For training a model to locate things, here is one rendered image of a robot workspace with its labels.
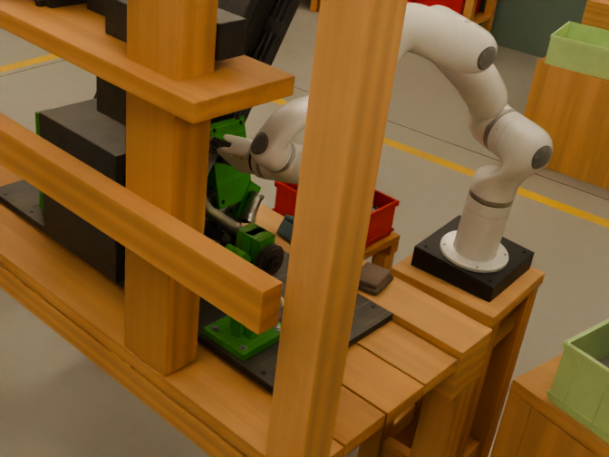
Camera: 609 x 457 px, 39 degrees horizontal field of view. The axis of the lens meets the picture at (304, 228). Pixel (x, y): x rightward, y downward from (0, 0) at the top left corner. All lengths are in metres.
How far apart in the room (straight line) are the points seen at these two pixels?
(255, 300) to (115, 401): 1.73
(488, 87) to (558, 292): 2.24
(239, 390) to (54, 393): 1.43
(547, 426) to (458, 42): 0.93
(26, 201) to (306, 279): 1.21
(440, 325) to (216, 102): 0.89
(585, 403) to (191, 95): 1.15
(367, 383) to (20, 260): 0.92
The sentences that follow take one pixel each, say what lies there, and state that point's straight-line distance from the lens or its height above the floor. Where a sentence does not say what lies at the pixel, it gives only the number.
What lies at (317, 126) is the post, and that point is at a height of 1.57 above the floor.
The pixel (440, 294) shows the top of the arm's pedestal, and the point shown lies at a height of 0.84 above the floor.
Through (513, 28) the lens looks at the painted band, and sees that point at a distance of 7.64.
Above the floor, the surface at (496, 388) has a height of 0.45.
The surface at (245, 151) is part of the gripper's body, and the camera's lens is 1.87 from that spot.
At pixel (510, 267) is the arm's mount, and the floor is 0.90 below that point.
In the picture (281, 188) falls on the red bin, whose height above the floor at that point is 0.91.
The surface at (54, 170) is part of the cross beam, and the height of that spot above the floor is 1.26.
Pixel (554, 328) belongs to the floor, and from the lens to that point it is 3.86.
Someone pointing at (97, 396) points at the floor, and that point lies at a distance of 3.14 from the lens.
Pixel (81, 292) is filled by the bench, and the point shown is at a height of 0.88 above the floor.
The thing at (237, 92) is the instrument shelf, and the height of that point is 1.54.
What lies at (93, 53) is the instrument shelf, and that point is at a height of 1.54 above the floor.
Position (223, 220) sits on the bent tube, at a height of 1.07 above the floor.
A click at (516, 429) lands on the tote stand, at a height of 0.66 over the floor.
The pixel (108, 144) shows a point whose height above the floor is 1.24.
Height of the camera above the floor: 2.07
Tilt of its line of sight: 30 degrees down
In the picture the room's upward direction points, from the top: 7 degrees clockwise
